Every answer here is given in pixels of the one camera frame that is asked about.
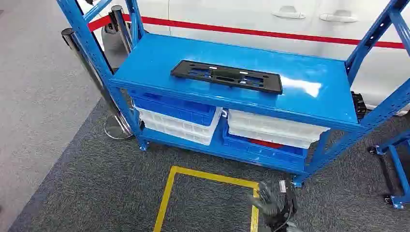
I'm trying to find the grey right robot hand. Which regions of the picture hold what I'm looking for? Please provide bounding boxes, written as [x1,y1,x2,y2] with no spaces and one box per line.
[247,179,299,230]

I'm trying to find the black plastic plate frame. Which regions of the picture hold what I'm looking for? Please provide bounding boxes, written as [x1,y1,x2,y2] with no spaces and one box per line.
[170,59,284,95]

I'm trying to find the blue plastic bin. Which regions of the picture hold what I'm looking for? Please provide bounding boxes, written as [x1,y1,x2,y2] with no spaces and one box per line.
[131,92,217,127]
[222,123,309,161]

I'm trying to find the red part in bin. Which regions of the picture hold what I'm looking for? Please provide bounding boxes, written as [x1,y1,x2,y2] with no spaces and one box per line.
[249,138,285,149]

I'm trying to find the white plastic bin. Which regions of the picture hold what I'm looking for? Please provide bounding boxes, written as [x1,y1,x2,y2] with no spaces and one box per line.
[135,106,223,138]
[227,109,331,150]
[140,121,215,146]

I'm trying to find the blue steel shelf rack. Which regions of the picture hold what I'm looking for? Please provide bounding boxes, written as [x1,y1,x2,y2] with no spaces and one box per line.
[56,0,410,188]
[367,129,410,211]

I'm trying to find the red barrier belt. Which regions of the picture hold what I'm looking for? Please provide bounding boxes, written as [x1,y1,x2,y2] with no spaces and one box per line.
[87,14,406,50]

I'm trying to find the white car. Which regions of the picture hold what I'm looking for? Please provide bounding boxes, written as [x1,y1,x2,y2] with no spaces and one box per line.
[76,0,410,116]

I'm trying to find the chrome stanchion post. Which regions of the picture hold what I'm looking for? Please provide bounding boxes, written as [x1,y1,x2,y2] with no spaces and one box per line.
[60,28,134,141]
[109,4,133,56]

